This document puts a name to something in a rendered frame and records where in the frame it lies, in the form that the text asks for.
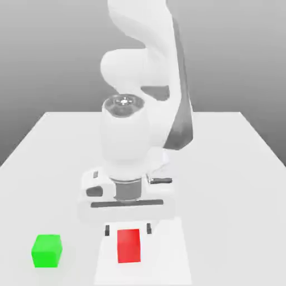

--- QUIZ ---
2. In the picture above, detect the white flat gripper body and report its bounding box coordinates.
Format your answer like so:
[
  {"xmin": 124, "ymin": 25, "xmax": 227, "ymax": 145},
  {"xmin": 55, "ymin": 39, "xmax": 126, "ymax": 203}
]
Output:
[{"xmin": 76, "ymin": 193, "xmax": 177, "ymax": 225}]

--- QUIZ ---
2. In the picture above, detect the small red cube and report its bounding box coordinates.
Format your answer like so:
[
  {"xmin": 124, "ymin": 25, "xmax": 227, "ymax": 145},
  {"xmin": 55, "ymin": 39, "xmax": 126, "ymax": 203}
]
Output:
[{"xmin": 116, "ymin": 228, "xmax": 142, "ymax": 264}]

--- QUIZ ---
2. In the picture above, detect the small green cube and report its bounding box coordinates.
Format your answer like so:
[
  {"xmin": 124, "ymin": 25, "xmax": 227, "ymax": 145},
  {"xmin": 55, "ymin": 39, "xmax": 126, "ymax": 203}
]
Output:
[{"xmin": 31, "ymin": 233, "xmax": 63, "ymax": 269}]

